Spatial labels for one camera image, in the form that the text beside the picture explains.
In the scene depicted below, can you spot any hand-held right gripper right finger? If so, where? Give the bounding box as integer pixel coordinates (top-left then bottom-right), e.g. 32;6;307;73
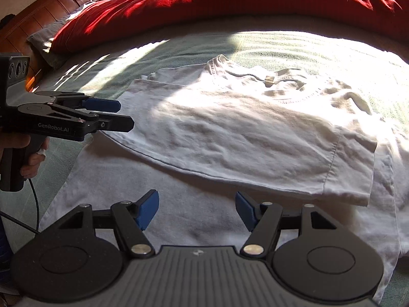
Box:
235;191;339;258

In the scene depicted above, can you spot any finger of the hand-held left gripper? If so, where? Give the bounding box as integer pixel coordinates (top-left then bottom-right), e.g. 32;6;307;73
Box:
77;97;121;112
81;113;135;134

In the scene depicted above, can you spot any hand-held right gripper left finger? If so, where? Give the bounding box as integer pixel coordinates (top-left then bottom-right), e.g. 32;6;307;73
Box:
59;189;160;258

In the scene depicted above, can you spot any white t-shirt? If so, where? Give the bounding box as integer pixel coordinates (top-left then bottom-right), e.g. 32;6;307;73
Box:
38;56;403;304

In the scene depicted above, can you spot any person's left hand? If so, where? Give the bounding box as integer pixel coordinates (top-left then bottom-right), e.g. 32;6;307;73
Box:
0;133;50;180

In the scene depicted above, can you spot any grey pillow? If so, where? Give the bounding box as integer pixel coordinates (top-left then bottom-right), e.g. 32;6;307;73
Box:
27;16;84;69

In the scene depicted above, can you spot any wooden headboard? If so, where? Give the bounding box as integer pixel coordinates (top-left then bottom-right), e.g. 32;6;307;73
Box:
0;0;92;71

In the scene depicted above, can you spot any black cable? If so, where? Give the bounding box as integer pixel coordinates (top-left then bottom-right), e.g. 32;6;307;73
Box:
0;177;42;234

